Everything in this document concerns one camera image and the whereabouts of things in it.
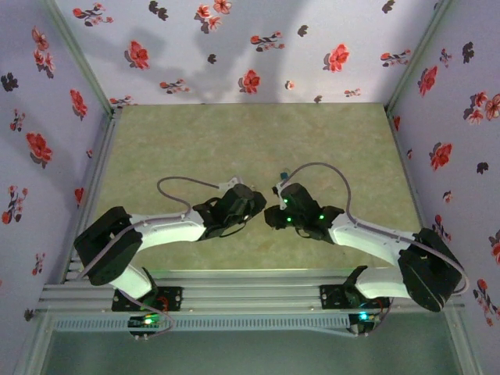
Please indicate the grey aluminium side rail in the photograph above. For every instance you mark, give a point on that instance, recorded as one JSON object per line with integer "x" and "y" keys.
{"x": 412, "y": 187}
{"x": 90, "y": 195}

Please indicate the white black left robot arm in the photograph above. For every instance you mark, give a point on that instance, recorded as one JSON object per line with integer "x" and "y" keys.
{"x": 168, "y": 232}

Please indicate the grey aluminium frame post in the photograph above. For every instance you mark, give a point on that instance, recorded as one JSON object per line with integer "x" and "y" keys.
{"x": 415, "y": 58}
{"x": 81, "y": 58}

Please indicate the grey aluminium frame leg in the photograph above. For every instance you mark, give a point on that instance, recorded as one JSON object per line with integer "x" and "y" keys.
{"x": 465, "y": 343}
{"x": 34, "y": 341}

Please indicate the aluminium mounting rail beam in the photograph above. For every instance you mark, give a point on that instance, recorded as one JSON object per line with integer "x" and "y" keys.
{"x": 250, "y": 291}

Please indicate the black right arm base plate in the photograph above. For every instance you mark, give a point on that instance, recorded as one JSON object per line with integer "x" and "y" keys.
{"x": 328, "y": 297}

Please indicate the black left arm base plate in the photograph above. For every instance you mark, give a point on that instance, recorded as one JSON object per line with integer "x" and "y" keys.
{"x": 176, "y": 298}

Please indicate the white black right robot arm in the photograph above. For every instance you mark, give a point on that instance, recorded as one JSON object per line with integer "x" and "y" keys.
{"x": 367, "y": 244}

